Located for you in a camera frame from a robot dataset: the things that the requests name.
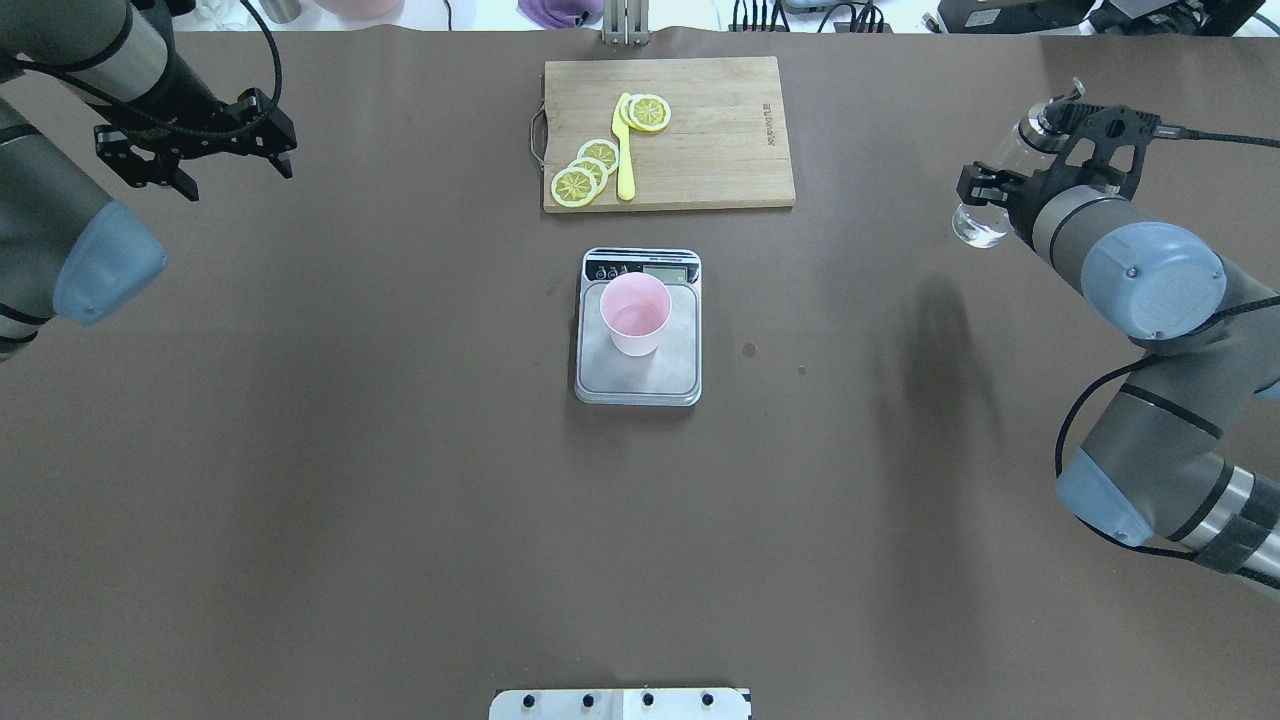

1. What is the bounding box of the aluminium frame post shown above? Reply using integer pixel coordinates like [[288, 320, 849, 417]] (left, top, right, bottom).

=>
[[602, 0, 652, 46]]

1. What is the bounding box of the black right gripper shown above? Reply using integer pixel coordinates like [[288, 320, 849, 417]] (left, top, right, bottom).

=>
[[956, 161, 1084, 246]]

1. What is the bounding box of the steel tumbler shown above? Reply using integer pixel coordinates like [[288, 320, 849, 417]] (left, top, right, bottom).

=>
[[259, 0, 303, 26]]

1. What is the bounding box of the pink plastic cup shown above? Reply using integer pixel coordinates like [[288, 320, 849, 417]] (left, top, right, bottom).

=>
[[600, 272, 672, 357]]

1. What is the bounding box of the glass sauce bottle metal cap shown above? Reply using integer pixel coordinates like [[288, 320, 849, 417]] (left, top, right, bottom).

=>
[[951, 78, 1085, 250]]

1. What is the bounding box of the bamboo cutting board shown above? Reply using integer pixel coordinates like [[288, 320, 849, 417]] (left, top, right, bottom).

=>
[[543, 56, 796, 213]]

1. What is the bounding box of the lemon slice near knife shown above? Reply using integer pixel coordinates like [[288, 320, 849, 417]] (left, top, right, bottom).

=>
[[577, 138, 620, 174]]

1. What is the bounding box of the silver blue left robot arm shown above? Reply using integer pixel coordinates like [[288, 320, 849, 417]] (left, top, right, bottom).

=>
[[1, 1, 221, 359]]

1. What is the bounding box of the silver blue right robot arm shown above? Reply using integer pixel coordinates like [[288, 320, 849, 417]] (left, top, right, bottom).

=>
[[957, 163, 1277, 597]]

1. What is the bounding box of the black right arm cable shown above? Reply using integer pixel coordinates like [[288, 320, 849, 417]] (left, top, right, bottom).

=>
[[1149, 124, 1280, 151]]

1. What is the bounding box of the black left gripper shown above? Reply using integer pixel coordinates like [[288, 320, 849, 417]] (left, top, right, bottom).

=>
[[93, 50, 251, 201]]

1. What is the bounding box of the purple cloth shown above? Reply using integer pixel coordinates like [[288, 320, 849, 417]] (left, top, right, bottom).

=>
[[517, 0, 604, 29]]

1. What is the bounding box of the lemon slice near handle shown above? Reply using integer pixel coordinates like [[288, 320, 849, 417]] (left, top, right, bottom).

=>
[[621, 94, 672, 133]]

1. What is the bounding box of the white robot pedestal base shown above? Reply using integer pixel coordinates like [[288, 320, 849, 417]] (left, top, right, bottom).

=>
[[488, 687, 754, 719]]

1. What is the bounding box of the lemon slice far end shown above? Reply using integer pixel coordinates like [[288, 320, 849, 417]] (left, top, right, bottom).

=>
[[548, 167, 600, 209]]

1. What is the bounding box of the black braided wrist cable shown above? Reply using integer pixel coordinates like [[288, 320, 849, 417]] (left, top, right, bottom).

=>
[[20, 0, 285, 141]]

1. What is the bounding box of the silver digital kitchen scale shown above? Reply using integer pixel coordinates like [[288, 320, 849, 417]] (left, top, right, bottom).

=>
[[573, 247, 703, 407]]

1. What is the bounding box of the lemon slice middle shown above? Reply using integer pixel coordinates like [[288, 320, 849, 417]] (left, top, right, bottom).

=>
[[568, 156, 611, 190]]

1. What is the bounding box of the yellow plastic knife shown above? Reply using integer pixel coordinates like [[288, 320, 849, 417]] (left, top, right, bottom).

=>
[[611, 92, 636, 202]]

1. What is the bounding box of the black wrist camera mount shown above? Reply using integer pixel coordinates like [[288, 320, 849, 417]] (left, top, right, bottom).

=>
[[227, 88, 298, 179]]

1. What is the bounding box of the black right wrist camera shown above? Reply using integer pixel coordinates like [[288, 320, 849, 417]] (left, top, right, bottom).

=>
[[1042, 102, 1161, 200]]

